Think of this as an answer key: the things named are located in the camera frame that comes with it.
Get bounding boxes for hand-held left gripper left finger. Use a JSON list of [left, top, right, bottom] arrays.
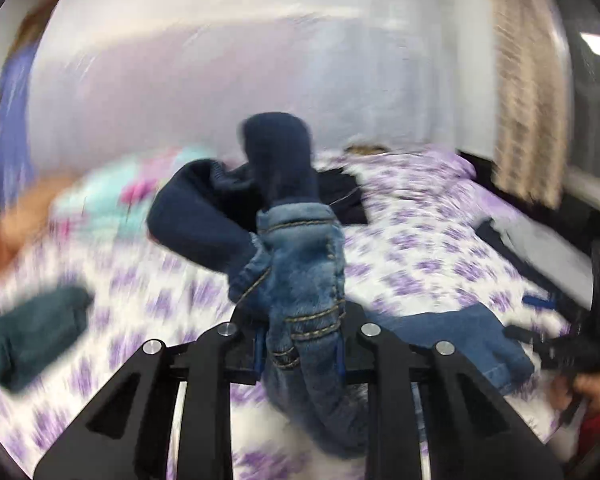
[[32, 305, 271, 480]]

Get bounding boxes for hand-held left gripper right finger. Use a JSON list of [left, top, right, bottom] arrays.
[[337, 305, 566, 480]]

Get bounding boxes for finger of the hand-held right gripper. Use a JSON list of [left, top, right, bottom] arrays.
[[502, 325, 573, 366], [522, 295, 588, 328]]

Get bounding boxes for blue jeans pants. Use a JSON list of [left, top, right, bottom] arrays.
[[227, 200, 536, 461]]

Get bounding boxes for person's right hand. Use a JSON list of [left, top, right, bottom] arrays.
[[552, 370, 600, 416]]

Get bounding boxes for grey cloth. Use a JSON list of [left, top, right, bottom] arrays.
[[495, 205, 596, 281]]

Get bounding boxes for purple floral bed sheet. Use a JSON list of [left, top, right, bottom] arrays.
[[0, 145, 600, 480]]

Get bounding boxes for dark navy garment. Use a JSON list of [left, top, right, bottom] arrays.
[[145, 111, 323, 273]]

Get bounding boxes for black folded garment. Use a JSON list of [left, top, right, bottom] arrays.
[[315, 167, 368, 226]]

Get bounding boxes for teal folded cloth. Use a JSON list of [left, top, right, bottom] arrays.
[[0, 285, 95, 393]]

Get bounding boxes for beige patterned curtain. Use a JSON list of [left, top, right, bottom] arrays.
[[490, 0, 573, 208]]

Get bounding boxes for light blue pink printed blanket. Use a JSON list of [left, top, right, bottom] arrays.
[[55, 145, 216, 241]]

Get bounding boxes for orange brown object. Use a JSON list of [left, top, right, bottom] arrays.
[[0, 170, 76, 276]]

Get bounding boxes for blue hanging cloth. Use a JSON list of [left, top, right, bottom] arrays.
[[0, 45, 38, 211]]

